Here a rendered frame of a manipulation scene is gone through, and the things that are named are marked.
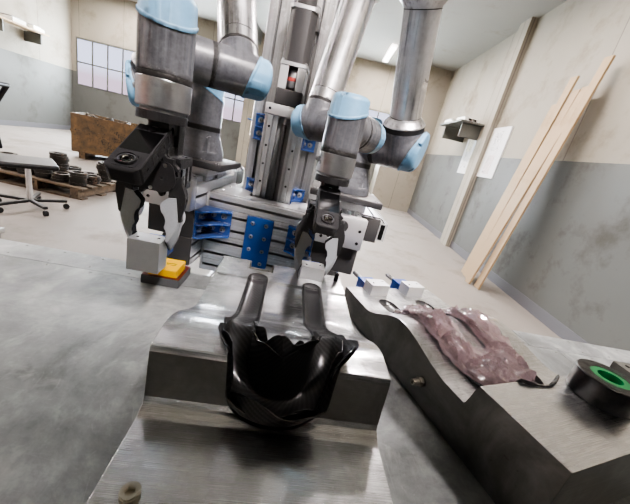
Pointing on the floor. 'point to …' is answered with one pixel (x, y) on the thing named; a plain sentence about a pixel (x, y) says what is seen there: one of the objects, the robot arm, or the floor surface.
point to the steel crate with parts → (97, 134)
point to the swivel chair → (25, 172)
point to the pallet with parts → (91, 184)
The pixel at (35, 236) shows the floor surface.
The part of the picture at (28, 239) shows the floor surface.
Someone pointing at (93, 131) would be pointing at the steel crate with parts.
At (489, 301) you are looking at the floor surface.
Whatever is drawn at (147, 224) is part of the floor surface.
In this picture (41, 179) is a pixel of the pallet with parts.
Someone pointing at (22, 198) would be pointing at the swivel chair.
